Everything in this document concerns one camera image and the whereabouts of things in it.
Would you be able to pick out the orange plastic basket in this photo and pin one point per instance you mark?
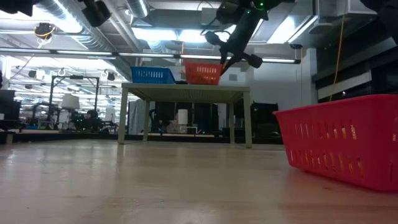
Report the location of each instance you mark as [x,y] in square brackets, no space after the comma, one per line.
[202,73]

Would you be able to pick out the blue plastic basket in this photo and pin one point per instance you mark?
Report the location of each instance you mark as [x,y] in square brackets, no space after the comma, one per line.
[152,75]

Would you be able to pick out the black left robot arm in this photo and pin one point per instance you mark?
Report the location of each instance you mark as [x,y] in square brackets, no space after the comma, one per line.
[15,6]

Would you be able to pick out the long ceiling strip light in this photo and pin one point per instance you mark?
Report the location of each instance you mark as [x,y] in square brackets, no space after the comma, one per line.
[93,53]

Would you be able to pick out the beige table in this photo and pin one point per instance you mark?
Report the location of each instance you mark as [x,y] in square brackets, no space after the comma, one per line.
[186,91]

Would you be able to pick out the black box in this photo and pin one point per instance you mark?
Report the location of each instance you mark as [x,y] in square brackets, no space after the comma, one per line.
[264,118]

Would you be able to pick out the white cylinder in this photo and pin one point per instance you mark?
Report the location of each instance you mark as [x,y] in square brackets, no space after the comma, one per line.
[183,116]

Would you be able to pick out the white lampshade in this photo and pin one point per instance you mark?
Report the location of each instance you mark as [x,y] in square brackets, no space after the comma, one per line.
[70,102]

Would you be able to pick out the dark switched-off monitor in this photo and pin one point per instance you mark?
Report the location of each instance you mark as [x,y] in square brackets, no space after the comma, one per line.
[9,109]

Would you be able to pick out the red plastic basket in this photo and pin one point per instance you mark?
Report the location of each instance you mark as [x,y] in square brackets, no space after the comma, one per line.
[342,140]

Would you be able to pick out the black metal stand frame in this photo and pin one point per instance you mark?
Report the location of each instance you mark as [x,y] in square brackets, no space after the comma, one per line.
[74,77]

